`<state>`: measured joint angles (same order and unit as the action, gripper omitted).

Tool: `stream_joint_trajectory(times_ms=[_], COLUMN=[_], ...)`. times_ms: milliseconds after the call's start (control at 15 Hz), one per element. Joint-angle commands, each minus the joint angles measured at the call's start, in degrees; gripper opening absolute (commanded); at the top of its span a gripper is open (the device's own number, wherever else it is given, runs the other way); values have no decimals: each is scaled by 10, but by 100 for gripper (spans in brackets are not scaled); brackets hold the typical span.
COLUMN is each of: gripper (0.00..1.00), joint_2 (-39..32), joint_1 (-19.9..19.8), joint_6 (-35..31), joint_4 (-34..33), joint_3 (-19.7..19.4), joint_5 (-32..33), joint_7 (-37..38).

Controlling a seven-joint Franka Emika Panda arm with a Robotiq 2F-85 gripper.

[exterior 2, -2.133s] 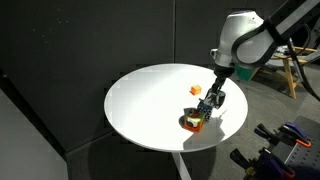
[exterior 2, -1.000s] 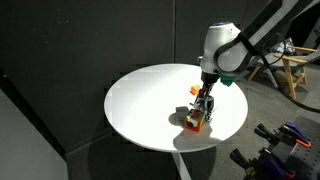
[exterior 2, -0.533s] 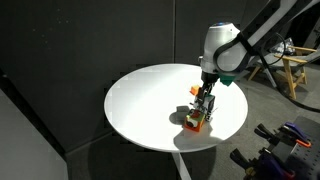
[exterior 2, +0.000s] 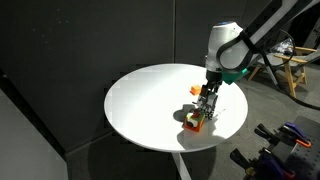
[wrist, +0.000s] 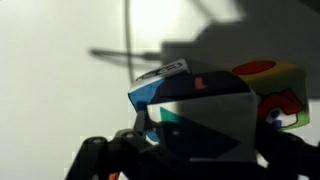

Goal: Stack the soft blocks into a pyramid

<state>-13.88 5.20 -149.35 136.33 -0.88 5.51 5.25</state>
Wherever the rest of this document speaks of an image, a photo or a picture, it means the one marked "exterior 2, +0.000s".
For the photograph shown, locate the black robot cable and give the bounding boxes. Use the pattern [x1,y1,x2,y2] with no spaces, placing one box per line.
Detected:
[216,29,320,112]

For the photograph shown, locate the small orange block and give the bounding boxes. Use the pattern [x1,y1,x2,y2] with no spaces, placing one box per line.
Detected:
[189,84,203,96]

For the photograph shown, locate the perforated metal board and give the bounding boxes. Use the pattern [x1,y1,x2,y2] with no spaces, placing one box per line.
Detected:
[283,115,320,180]

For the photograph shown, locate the white table leg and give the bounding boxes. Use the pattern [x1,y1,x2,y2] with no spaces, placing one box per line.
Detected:
[171,151,193,180]

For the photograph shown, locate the white soft block teal triangle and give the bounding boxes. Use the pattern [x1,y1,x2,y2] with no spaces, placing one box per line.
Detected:
[197,94,218,114]

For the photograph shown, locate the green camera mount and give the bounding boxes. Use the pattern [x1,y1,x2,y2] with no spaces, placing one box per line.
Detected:
[221,67,250,86]

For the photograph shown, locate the wooden chair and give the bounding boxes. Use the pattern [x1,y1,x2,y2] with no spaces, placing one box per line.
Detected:
[248,46,318,100]

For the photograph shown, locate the black clamps with blue handles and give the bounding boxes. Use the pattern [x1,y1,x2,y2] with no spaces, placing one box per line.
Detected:
[229,148,297,180]

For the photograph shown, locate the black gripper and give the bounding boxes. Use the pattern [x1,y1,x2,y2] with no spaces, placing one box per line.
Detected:
[196,70,224,118]

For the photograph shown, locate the purple orange spring clamp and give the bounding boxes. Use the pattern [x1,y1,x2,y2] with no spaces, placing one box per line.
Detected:
[279,121,313,149]

